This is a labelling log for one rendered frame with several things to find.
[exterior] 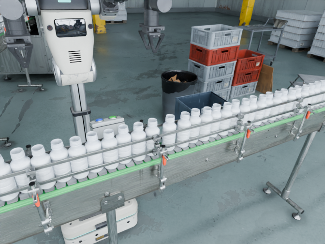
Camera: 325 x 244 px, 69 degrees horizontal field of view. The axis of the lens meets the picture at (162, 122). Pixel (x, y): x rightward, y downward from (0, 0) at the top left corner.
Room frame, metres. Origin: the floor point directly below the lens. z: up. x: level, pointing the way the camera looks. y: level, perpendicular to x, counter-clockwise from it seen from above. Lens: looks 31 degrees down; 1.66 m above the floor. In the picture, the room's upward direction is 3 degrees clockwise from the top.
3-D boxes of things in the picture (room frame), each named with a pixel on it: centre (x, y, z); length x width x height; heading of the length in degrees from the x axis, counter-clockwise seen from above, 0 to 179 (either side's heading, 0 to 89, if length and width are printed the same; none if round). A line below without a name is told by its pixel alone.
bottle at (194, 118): (0.93, -0.14, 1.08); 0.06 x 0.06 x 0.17
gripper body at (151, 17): (0.98, 0.06, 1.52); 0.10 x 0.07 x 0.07; 29
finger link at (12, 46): (0.74, 0.45, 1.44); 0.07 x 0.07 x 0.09; 30
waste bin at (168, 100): (2.80, -0.18, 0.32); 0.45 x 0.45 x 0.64
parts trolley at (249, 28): (5.57, -2.02, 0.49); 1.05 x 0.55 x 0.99; 120
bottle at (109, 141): (0.73, 0.20, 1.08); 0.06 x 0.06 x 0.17
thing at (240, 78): (3.91, -1.24, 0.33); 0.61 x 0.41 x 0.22; 123
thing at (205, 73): (3.48, -0.68, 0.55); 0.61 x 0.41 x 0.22; 127
